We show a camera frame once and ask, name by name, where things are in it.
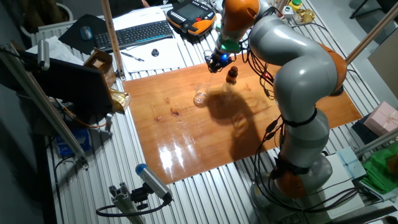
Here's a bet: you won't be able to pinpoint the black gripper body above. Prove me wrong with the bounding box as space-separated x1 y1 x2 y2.
203 49 234 72

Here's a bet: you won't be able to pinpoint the person forearm in dark sleeve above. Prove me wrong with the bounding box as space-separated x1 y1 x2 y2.
108 0 152 19

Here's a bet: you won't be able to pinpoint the amber glass bottle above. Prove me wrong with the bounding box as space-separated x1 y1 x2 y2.
225 65 239 85

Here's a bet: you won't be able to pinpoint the clear glass beaker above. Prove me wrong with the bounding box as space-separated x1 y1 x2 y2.
193 81 213 108
220 82 236 98

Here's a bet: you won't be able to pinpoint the white rounded object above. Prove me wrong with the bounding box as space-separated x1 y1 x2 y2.
213 12 223 31

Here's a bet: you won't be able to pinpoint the white paper sheet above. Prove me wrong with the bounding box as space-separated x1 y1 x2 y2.
119 37 187 73

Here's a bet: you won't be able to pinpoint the black and orange teach pendant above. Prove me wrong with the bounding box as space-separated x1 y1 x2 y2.
165 0 216 36

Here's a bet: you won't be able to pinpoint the brown wooden board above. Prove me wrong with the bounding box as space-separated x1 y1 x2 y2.
122 37 363 185

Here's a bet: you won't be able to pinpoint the black pen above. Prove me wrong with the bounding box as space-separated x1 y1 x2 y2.
120 51 146 62

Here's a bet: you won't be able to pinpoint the white button box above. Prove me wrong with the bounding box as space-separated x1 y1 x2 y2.
282 5 295 19

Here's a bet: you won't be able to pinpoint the black computer keyboard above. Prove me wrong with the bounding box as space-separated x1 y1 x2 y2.
93 20 174 52

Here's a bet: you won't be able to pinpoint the white paper stack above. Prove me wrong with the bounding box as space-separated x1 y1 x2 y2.
111 6 167 31

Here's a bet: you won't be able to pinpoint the yellow button box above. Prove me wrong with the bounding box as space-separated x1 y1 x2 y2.
288 0 304 12

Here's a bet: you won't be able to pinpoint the gold crumpled wrapper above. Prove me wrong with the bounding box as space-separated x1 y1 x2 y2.
294 8 317 25

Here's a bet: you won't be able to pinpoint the gold foil bag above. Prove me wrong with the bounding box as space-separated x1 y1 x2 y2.
109 88 132 114

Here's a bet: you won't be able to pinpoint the small brown cardboard box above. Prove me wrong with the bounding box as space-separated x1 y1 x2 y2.
83 49 116 88

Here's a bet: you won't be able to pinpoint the blue computer mouse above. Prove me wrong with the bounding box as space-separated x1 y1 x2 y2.
80 26 94 42

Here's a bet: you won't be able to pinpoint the black laptop screen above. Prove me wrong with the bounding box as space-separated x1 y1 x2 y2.
21 51 114 121

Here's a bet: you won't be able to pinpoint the black mouse pad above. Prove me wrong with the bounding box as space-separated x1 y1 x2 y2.
58 14 108 55

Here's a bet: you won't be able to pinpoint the dark blue box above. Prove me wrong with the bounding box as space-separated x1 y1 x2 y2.
351 113 381 146

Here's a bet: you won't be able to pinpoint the crumpled white papers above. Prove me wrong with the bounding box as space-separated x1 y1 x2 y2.
26 35 85 66

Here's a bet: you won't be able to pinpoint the blue plastic packet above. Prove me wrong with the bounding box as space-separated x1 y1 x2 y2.
55 128 91 156

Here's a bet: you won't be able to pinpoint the white rimmed basket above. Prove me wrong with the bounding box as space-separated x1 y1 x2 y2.
20 2 74 38

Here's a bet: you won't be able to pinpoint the light blue box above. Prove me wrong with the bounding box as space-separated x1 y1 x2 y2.
335 146 368 180

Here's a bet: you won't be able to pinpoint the black office chair base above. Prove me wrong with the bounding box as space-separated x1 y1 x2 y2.
349 0 398 20

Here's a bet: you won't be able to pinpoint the brown cardboard panel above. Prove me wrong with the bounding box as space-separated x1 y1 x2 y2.
368 37 398 100

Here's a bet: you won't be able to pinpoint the pink gift box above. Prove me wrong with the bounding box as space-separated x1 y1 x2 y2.
363 101 398 137

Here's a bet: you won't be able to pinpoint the short aluminium profile bar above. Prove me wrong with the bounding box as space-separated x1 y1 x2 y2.
354 127 398 158

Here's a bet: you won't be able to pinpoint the slanted aluminium profile bar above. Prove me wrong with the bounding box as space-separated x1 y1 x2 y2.
0 43 90 169

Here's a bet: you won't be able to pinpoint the green cloth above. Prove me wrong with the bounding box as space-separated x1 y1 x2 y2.
362 141 398 195

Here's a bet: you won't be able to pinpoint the tan upright frame post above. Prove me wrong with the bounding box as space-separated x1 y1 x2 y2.
101 0 126 81

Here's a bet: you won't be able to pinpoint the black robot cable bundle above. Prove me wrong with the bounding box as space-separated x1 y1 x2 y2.
241 46 361 214

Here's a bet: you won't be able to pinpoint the silver camera with blue end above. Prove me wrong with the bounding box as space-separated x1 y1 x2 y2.
135 163 174 202

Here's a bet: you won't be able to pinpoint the orange cable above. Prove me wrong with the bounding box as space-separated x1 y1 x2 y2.
51 98 108 129

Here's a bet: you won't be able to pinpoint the tan slanted frame post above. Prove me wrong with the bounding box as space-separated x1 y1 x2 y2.
345 1 398 66

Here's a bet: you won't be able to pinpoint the grey aluminium camera mount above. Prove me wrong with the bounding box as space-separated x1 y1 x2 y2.
108 182 150 224

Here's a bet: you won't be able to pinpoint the silver depth camera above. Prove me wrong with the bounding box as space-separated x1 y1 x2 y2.
37 39 50 71

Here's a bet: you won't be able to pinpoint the black camera cable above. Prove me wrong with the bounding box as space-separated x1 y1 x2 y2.
95 198 172 218

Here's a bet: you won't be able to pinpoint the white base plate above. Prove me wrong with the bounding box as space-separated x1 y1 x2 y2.
320 154 365 219

